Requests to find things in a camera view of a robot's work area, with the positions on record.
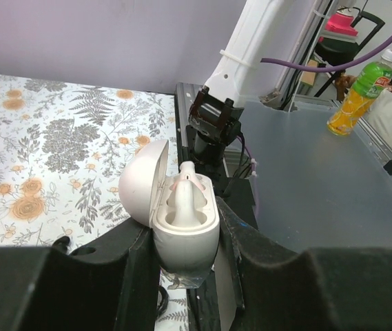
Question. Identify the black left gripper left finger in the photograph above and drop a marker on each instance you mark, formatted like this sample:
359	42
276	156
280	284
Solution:
109	284

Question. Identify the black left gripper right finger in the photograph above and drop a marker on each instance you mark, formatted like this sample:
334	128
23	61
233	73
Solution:
264	286

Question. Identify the white earbud charging case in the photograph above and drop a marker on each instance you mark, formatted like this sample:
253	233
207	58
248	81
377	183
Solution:
144	189

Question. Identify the white earbud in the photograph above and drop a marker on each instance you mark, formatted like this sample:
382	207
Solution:
187	197

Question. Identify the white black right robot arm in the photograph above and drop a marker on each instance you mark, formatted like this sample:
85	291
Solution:
244	62

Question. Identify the black earbud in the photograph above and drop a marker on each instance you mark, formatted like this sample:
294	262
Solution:
62	244

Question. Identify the floral patterned table mat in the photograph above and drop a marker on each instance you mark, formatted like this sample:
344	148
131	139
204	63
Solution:
63	147

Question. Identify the green orange drink bottle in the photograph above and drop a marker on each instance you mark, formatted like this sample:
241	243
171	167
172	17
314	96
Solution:
372	80

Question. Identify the pink box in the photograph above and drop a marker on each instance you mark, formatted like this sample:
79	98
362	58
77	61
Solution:
341	23

